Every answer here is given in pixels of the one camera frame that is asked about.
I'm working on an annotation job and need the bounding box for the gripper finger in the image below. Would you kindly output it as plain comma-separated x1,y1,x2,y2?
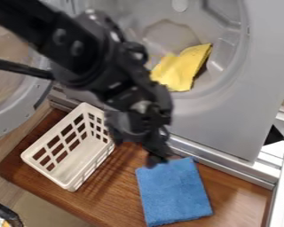
140,125,175,169
102,110,126,146

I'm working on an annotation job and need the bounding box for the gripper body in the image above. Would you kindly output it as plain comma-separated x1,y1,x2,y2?
95,70,176,140

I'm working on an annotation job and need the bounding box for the blue cloth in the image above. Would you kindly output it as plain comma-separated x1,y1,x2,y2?
134,156,215,227

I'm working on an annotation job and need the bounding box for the yellow cloth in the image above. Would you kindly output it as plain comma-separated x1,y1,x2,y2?
149,43,214,93

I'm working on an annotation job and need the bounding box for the white basket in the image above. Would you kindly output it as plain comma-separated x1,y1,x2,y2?
20,102,116,193

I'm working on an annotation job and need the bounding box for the washing machine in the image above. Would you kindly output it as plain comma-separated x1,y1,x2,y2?
0,0,284,163

